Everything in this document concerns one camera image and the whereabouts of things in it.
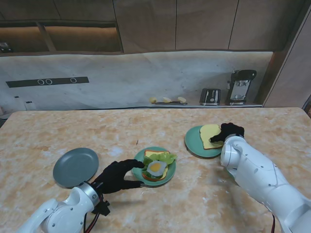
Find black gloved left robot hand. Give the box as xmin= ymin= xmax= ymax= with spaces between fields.
xmin=92 ymin=159 xmax=144 ymax=195

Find grey round plate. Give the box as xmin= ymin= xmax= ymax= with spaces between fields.
xmin=52 ymin=147 xmax=100 ymax=189

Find green toy lettuce leaf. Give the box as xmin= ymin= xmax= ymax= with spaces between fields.
xmin=142 ymin=151 xmax=178 ymax=180

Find black toaster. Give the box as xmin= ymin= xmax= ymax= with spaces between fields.
xmin=199 ymin=88 xmax=222 ymax=106

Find black silver coffee machine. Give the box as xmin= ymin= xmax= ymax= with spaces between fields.
xmin=225 ymin=69 xmax=258 ymax=106

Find tall wooden cabinet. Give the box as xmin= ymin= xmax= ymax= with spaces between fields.
xmin=263 ymin=0 xmax=311 ymax=109

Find wooden wall shelf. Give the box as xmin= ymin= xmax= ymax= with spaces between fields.
xmin=0 ymin=20 xmax=124 ymax=55

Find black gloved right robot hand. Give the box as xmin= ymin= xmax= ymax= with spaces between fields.
xmin=209 ymin=123 xmax=245 ymax=144

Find toy fried egg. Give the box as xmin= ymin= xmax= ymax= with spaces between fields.
xmin=146 ymin=160 xmax=168 ymax=177

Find left arm red black cables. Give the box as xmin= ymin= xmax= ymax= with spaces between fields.
xmin=84 ymin=208 xmax=100 ymax=233

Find dark flat cutting board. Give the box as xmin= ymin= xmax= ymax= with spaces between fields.
xmin=152 ymin=101 xmax=188 ymax=106

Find white countertop appliance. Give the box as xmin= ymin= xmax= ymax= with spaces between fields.
xmin=0 ymin=96 xmax=25 ymax=117

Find toy bread slice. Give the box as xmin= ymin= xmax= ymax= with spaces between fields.
xmin=199 ymin=123 xmax=225 ymax=150
xmin=141 ymin=150 xmax=171 ymax=182

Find dark background equipment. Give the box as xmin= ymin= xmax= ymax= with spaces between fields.
xmin=302 ymin=94 xmax=311 ymax=116

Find black panel with white rings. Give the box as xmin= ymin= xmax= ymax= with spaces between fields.
xmin=5 ymin=76 xmax=90 ymax=88

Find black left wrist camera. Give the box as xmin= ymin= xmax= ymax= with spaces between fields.
xmin=93 ymin=199 xmax=111 ymax=216

